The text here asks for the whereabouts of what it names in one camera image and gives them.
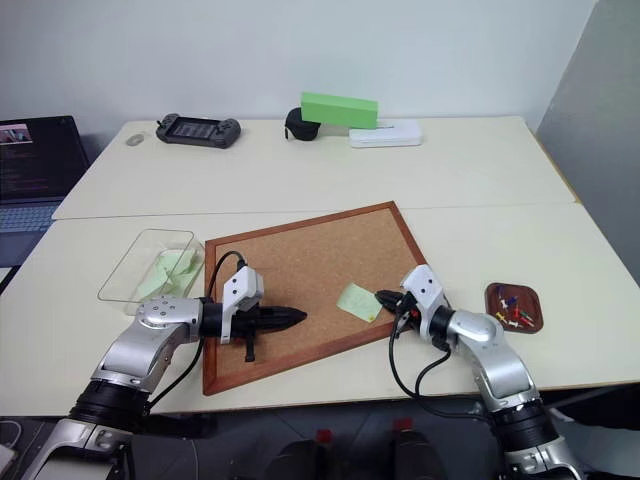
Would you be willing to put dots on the green rectangular box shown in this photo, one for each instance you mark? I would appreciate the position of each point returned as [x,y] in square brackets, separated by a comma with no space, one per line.
[340,110]

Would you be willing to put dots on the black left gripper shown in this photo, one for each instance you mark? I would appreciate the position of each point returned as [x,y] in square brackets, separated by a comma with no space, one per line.
[246,324]

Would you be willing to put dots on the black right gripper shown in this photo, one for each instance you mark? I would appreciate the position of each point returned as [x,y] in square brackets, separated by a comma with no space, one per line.
[407,306]

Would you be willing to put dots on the dark grey handheld game console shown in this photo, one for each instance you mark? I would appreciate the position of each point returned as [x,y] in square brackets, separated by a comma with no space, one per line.
[197,131]

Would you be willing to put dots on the white flat box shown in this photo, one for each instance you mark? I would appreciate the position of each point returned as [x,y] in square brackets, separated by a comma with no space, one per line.
[385,136]

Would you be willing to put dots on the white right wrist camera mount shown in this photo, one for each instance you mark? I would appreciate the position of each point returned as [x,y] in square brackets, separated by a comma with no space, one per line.
[424,287]

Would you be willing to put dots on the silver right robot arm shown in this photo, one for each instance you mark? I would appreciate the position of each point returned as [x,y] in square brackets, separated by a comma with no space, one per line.
[495,360]

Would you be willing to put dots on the dark rounded shape red cap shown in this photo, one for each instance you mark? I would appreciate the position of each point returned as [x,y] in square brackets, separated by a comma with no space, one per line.
[315,455]
[412,450]

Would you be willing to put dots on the blue pushpin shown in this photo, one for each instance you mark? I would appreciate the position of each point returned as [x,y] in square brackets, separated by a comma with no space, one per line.
[511,301]

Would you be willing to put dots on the clear plastic box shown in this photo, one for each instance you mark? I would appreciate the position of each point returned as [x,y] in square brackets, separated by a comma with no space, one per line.
[125,280]

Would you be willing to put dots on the green sticky note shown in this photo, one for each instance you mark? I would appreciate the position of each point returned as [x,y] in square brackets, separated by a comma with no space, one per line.
[355,300]

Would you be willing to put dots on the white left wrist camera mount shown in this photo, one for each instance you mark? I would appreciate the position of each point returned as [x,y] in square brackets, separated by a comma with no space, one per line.
[241,286]

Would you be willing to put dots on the brown wooden tray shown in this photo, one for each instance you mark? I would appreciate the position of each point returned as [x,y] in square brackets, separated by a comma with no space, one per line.
[535,305]

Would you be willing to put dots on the crumpled green paper notes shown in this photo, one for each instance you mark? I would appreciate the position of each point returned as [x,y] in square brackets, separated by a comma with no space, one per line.
[170,275]

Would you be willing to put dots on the green pushpin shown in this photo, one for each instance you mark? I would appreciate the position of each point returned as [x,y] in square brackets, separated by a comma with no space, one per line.
[526,318]

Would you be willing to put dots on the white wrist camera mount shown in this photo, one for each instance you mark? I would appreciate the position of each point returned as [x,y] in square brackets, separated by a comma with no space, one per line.
[424,287]
[241,286]

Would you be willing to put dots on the wood-framed cork board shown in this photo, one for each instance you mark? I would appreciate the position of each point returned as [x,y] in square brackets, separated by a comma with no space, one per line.
[310,250]

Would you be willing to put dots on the black laptop computer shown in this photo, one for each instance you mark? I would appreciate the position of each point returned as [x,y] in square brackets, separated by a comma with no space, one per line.
[35,165]

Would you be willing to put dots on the black round zip case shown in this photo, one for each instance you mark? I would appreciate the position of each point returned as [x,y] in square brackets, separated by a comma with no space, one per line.
[300,129]

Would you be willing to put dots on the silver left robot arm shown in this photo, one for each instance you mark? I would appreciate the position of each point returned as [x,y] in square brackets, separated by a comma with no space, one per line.
[150,345]

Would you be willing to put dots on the grey partition panel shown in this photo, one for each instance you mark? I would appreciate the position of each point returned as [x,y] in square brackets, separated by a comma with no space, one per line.
[595,125]

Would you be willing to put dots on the red pushpin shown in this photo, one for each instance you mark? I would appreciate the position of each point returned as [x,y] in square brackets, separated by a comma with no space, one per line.
[517,313]

